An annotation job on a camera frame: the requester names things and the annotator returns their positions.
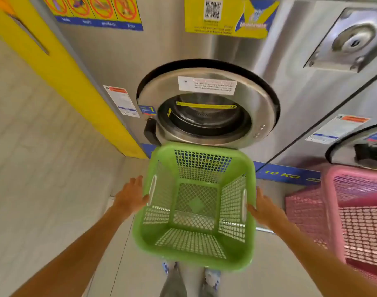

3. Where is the person's left hand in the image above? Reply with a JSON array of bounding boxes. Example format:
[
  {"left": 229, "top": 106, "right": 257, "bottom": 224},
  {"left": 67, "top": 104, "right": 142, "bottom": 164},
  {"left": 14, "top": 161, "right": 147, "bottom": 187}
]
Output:
[{"left": 113, "top": 175, "right": 150, "bottom": 216}]

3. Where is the person's right hand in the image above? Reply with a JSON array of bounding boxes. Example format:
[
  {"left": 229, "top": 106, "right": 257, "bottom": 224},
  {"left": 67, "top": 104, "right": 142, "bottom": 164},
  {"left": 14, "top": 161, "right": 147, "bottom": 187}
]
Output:
[{"left": 246, "top": 187, "right": 289, "bottom": 230}]

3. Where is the green plastic laundry basket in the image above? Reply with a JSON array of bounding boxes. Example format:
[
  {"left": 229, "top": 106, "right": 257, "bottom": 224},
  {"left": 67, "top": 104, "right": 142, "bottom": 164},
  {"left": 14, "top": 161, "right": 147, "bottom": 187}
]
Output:
[{"left": 132, "top": 142, "right": 258, "bottom": 272}]

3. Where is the person's left forearm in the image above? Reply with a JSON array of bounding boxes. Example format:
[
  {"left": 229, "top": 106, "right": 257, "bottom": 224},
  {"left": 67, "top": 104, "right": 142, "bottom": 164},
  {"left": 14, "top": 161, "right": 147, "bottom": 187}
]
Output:
[{"left": 9, "top": 202, "right": 132, "bottom": 297}]

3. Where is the person's right forearm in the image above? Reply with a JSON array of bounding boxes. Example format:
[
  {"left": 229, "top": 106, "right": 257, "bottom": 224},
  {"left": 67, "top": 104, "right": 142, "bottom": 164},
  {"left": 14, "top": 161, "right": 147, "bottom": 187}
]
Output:
[{"left": 269, "top": 218, "right": 377, "bottom": 297}]

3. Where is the pink plastic laundry basket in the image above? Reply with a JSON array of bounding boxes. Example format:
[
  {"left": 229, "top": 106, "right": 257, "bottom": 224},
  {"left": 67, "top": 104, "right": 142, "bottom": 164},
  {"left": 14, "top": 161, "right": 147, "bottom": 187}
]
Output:
[{"left": 285, "top": 165, "right": 377, "bottom": 289}]

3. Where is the person's right leg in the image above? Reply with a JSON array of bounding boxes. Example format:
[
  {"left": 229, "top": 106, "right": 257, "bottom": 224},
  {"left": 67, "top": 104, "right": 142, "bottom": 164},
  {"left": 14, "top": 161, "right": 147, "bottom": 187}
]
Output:
[{"left": 199, "top": 267, "right": 222, "bottom": 297}]

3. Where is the person's leg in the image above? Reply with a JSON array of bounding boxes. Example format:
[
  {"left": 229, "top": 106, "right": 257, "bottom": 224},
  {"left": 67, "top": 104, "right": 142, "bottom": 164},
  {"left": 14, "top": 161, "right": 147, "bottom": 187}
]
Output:
[
  {"left": 199, "top": 267, "right": 222, "bottom": 297},
  {"left": 159, "top": 262, "right": 188, "bottom": 297}
]

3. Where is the person's left leg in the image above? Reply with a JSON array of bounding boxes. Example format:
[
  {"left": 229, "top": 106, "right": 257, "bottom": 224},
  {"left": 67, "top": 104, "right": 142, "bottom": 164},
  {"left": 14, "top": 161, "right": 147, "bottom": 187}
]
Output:
[{"left": 159, "top": 262, "right": 188, "bottom": 297}]

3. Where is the white warning sticker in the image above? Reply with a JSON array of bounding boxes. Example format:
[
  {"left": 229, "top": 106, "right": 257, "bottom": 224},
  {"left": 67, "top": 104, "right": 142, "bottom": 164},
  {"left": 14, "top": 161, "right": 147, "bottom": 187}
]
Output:
[
  {"left": 103, "top": 85, "right": 141, "bottom": 118},
  {"left": 305, "top": 114, "right": 371, "bottom": 145}
]

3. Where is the round steel washer door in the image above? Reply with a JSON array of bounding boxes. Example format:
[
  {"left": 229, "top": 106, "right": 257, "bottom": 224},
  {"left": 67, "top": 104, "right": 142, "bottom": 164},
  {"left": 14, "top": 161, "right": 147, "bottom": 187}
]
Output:
[
  {"left": 325, "top": 122, "right": 377, "bottom": 171},
  {"left": 136, "top": 59, "right": 281, "bottom": 151}
]

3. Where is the yellow strip sticker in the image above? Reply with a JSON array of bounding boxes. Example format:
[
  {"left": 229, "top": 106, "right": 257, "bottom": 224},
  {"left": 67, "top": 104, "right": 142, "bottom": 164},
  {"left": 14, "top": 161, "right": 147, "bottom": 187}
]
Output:
[{"left": 175, "top": 101, "right": 238, "bottom": 110}]

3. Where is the white label on door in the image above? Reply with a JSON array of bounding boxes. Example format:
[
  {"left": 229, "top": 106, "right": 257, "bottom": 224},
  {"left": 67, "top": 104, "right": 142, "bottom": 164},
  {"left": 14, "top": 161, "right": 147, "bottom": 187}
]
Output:
[{"left": 177, "top": 76, "right": 238, "bottom": 96}]

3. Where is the stainless steel washing machine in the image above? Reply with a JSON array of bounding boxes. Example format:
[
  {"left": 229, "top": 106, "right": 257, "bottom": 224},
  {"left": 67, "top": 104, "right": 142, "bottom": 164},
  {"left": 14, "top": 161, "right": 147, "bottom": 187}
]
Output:
[
  {"left": 31, "top": 0, "right": 377, "bottom": 186},
  {"left": 263, "top": 68, "right": 377, "bottom": 183}
]

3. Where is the yellow and blue sticker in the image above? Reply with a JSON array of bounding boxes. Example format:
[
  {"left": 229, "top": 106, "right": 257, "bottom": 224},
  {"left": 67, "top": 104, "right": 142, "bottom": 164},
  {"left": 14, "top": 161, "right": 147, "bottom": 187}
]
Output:
[{"left": 184, "top": 0, "right": 280, "bottom": 40}]

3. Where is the yellow prohibition signs sticker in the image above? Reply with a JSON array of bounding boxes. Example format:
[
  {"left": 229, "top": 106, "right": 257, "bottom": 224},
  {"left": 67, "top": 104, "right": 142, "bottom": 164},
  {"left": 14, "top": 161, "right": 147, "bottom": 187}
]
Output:
[{"left": 42, "top": 0, "right": 144, "bottom": 31}]

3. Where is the steel coin lock plate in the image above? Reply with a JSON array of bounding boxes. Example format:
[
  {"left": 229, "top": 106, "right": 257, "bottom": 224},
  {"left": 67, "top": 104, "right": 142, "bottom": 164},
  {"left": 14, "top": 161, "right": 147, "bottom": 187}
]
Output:
[{"left": 303, "top": 7, "right": 377, "bottom": 73}]

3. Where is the black door handle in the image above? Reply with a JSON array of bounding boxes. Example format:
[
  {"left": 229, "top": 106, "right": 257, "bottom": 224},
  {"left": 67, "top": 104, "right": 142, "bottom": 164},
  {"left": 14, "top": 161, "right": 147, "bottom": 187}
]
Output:
[
  {"left": 354, "top": 141, "right": 377, "bottom": 162},
  {"left": 143, "top": 118, "right": 162, "bottom": 147}
]

